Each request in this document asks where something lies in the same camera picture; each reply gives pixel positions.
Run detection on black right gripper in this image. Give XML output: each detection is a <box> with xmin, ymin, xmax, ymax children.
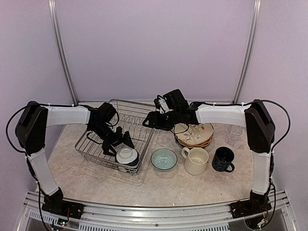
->
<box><xmin>142</xmin><ymin>109</ymin><xmax>180</xmax><ymax>131</ymax></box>

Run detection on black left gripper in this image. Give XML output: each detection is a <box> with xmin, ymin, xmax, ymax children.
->
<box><xmin>90</xmin><ymin>123</ymin><xmax>135</xmax><ymax>157</ymax></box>

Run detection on dark teal bowl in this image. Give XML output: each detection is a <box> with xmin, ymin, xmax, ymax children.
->
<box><xmin>115</xmin><ymin>148</ymin><xmax>139</xmax><ymax>167</ymax></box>

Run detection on wire dish rack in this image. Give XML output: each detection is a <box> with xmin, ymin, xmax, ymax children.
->
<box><xmin>75</xmin><ymin>99</ymin><xmax>155</xmax><ymax>175</ymax></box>

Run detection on light blue patterned bowl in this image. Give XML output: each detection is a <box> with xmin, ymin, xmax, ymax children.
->
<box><xmin>151</xmin><ymin>148</ymin><xmax>178</xmax><ymax>171</ymax></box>

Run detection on cream plate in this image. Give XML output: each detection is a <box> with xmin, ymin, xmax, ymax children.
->
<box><xmin>174</xmin><ymin>123</ymin><xmax>214</xmax><ymax>143</ymax></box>

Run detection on cream ribbed mug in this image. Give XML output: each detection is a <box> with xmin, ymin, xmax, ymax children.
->
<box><xmin>181</xmin><ymin>147</ymin><xmax>209</xmax><ymax>175</ymax></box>

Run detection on yellow polka dot plate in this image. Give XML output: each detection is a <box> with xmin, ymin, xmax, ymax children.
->
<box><xmin>175</xmin><ymin>139</ymin><xmax>211</xmax><ymax>148</ymax></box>

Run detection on dark blue mug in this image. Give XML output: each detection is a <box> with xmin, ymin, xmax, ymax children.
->
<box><xmin>212</xmin><ymin>147</ymin><xmax>235</xmax><ymax>173</ymax></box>

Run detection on clear glass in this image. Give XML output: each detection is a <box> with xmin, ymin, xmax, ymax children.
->
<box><xmin>225</xmin><ymin>133</ymin><xmax>241</xmax><ymax>146</ymax></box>
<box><xmin>228</xmin><ymin>125</ymin><xmax>244</xmax><ymax>136</ymax></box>

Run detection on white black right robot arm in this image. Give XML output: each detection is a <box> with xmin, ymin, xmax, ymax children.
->
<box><xmin>142</xmin><ymin>89</ymin><xmax>275</xmax><ymax>214</ymax></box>

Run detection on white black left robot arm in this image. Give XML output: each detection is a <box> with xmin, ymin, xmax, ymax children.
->
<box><xmin>15</xmin><ymin>101</ymin><xmax>134</xmax><ymax>214</ymax></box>

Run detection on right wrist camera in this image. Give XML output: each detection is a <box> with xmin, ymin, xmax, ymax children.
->
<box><xmin>154</xmin><ymin>95</ymin><xmax>169</xmax><ymax>114</ymax></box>

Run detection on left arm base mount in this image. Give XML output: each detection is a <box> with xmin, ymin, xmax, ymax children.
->
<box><xmin>42</xmin><ymin>200</ymin><xmax>84</xmax><ymax>219</ymax></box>

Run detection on aluminium front rail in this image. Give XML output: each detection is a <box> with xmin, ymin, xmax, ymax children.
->
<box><xmin>23</xmin><ymin>190</ymin><xmax>293</xmax><ymax>231</ymax></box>

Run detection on right aluminium corner post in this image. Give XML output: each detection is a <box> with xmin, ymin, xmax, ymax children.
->
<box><xmin>232</xmin><ymin>0</ymin><xmax>261</xmax><ymax>103</ymax></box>

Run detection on aluminium corner post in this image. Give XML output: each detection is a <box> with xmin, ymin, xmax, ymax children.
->
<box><xmin>232</xmin><ymin>0</ymin><xmax>261</xmax><ymax>103</ymax></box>
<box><xmin>48</xmin><ymin>0</ymin><xmax>78</xmax><ymax>104</ymax></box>

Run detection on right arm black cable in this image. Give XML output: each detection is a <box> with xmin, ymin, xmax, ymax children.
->
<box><xmin>258</xmin><ymin>100</ymin><xmax>291</xmax><ymax>147</ymax></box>

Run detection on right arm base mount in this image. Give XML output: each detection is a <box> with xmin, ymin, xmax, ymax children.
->
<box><xmin>230</xmin><ymin>200</ymin><xmax>272</xmax><ymax>218</ymax></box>

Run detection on left aluminium corner post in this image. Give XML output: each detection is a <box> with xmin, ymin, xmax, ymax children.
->
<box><xmin>48</xmin><ymin>0</ymin><xmax>78</xmax><ymax>104</ymax></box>

